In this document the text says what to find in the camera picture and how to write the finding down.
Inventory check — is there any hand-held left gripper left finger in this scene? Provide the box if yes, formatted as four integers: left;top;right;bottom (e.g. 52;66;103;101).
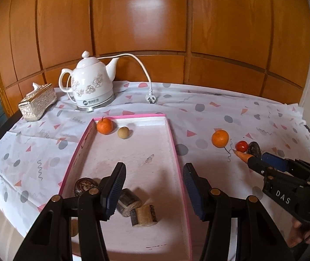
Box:
13;162;127;261

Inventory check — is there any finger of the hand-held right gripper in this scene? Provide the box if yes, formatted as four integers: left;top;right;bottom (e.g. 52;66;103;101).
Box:
262;152;310;178
247;156;275;178

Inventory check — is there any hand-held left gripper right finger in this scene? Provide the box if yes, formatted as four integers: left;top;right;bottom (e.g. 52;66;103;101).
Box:
183;162;298;261

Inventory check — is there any sugar cane piece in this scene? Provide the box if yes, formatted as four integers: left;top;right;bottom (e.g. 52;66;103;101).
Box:
130;205;158;227
116;188;142;218

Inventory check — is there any small carrot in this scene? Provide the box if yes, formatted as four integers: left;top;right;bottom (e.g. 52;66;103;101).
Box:
232;149;253;164

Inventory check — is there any dark water chestnut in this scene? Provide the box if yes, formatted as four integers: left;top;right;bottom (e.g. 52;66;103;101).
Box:
248;141;262;158
74;177;99;197

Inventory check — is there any pink rimmed white tray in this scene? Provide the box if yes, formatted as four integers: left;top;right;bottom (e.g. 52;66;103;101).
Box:
58;114;193;261

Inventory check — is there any small orange with stem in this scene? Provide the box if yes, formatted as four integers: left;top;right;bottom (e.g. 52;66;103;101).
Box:
97;117;114;135

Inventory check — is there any person's right hand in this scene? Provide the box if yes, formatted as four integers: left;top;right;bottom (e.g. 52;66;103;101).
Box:
290;217;310;248

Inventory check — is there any large orange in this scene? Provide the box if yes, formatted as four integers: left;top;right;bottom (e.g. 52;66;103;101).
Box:
212;129;230;148

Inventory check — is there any patterned white tablecloth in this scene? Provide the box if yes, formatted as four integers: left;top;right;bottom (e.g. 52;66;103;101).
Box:
0;80;310;261

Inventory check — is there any white floral electric kettle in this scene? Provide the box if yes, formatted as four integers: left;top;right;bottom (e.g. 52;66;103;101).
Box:
59;50;119;113

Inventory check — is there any silver embossed tissue box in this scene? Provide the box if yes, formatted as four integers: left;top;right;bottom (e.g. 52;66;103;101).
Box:
18;82;57;122

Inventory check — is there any wooden wardrobe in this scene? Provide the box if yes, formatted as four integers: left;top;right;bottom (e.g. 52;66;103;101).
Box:
0;0;310;120

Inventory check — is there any white power cord with plug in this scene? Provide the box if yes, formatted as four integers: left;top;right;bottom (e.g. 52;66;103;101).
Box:
68;54;158;104

